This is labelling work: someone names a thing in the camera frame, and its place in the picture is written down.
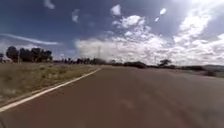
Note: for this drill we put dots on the group of dark trees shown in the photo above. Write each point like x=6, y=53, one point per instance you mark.
x=30, y=55

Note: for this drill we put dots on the distant row of trees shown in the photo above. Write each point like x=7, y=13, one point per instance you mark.
x=133, y=64

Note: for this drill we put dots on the grass strip beyond road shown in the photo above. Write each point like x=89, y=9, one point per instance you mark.
x=213, y=72

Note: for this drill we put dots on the dry grass verge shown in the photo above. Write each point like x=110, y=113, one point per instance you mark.
x=30, y=78

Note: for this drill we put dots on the white road edge line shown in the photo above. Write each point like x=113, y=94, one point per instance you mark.
x=46, y=91

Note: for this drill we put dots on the reddish-brown asphalt road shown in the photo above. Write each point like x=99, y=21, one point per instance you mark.
x=126, y=100

